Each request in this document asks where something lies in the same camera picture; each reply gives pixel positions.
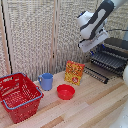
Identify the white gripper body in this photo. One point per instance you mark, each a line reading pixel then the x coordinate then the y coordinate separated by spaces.
pixel 93 40

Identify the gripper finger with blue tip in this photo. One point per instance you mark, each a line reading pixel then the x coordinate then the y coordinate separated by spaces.
pixel 103 46

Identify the yellow red food box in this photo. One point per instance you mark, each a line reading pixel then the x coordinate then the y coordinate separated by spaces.
pixel 74 72

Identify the blue plastic cup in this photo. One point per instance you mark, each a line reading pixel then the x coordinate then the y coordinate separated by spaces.
pixel 47 82

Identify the white black Franka robot arm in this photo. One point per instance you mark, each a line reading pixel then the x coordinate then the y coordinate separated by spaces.
pixel 95 18

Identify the black dish rack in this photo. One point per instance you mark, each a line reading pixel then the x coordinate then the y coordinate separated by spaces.
pixel 116 43

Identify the red plastic bowl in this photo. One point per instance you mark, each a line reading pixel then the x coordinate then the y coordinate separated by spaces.
pixel 65 92

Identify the beige woven folding screen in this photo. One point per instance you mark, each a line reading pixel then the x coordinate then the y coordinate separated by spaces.
pixel 30 36

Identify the white rounded object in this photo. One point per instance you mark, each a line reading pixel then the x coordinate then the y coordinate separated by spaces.
pixel 123 118

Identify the red plastic shopping basket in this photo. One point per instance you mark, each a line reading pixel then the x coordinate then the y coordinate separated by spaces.
pixel 18 96

